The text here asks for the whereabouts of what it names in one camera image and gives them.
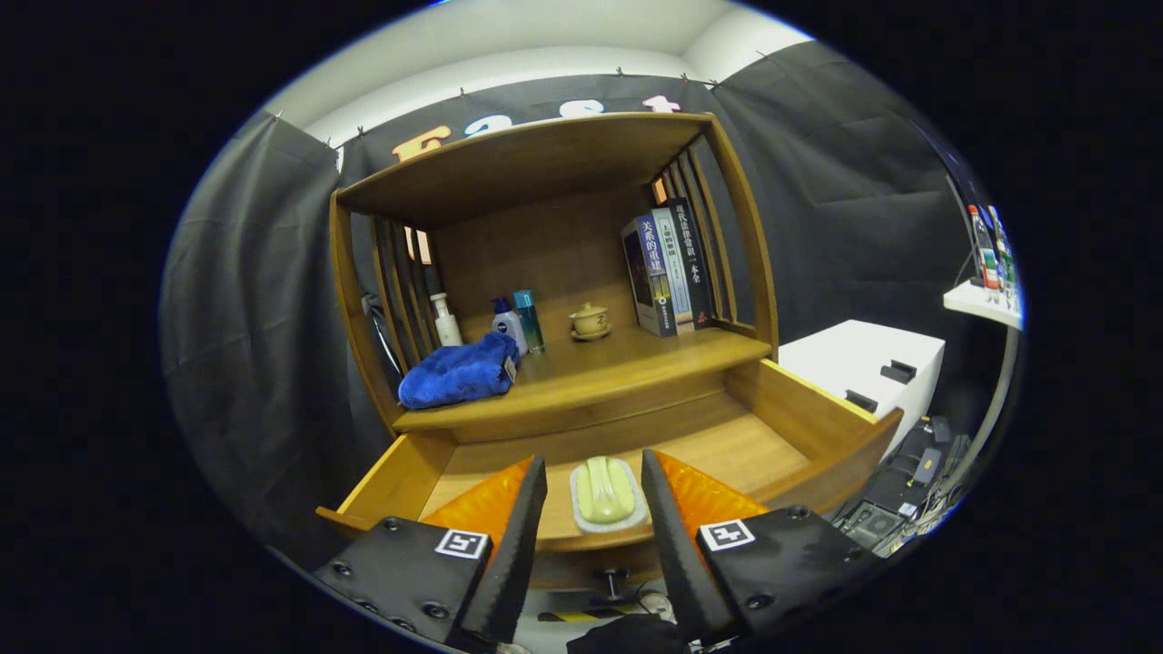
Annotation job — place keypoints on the green scrub brush white pad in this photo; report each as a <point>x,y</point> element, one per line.
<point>607,490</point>

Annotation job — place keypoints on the white lotion bottle blue cap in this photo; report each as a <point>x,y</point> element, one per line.
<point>509,325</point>

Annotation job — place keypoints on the pale spine book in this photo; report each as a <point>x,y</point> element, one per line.
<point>677,272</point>

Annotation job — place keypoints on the wooden countertop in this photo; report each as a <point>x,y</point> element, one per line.
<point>618,363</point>

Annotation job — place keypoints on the black floor equipment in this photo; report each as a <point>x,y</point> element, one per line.
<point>872,522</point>

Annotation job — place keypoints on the grey book blue spine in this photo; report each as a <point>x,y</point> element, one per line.
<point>647,272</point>

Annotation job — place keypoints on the blue towel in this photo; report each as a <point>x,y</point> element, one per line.
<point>454,372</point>

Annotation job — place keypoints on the beige lidded teacup with saucer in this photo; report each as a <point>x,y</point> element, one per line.
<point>591,320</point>

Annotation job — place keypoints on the green label water bottle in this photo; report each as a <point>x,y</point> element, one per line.
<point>1004,263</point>

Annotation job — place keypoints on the teal clear bottle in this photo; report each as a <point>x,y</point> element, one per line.
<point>529,322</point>

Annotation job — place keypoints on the person's dark clothing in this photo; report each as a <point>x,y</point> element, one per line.
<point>627,636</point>

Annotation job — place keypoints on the black spine book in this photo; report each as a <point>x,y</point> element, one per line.
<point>695,263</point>

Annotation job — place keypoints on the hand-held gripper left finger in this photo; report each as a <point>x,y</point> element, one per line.
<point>518,563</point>

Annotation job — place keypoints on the wooden cabinet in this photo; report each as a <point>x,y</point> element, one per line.
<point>545,254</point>

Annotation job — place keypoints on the white pump bottle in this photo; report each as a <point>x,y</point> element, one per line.
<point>447,327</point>

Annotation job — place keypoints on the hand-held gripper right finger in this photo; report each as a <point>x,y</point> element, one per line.
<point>677,563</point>

